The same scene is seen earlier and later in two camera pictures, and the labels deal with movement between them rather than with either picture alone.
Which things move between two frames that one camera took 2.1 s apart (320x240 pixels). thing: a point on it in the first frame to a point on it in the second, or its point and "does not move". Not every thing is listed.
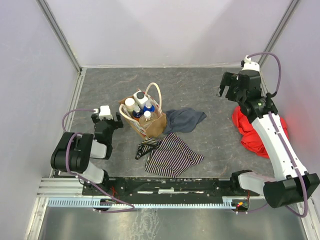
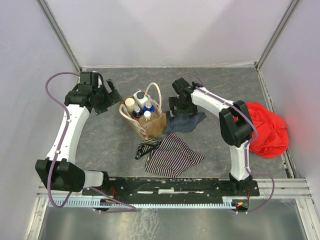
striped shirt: x=172 y=157 does not move
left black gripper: x=106 y=122 to x=107 y=99
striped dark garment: x=149 y=144 does not move
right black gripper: x=232 y=83 to x=178 y=107
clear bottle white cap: x=147 y=118 does not move
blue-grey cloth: x=184 y=119 does not move
